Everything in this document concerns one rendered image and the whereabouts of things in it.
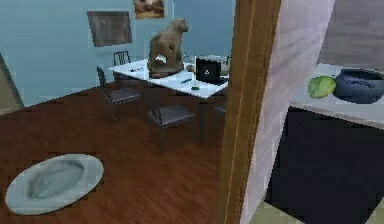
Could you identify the black grey-seated chair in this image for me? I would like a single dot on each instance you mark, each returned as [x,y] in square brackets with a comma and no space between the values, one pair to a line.
[116,95]
[220,109]
[168,115]
[121,58]

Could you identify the small green object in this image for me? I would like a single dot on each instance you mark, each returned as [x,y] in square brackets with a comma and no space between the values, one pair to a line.
[195,88]

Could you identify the dark pen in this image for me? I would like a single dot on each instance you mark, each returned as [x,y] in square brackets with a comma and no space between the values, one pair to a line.
[186,81]
[136,69]

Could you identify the white dining table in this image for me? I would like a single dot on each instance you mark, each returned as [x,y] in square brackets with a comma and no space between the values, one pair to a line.
[173,81]

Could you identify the black laptop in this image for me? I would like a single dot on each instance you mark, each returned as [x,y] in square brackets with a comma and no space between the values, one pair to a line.
[208,71]

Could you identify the brown animal statue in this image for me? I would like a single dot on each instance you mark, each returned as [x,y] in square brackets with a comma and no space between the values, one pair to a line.
[166,50]

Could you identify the brown framed picture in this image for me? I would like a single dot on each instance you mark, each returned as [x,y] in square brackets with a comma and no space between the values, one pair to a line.
[149,8]

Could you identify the dark grey framed picture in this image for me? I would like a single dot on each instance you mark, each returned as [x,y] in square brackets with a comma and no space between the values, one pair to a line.
[110,28]

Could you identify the green lettuce head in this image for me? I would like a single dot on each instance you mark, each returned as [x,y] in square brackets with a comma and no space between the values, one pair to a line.
[321,86]

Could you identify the black counter cabinet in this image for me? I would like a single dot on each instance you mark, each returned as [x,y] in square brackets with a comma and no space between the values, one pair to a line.
[330,163]

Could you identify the dark blue bowl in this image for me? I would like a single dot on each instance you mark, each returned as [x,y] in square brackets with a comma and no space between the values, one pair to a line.
[360,87]

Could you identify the tan door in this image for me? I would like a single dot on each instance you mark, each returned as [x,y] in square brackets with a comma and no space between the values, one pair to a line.
[8,88]

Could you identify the brown wooden door frame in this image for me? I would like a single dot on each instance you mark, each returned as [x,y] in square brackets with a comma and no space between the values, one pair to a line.
[248,110]

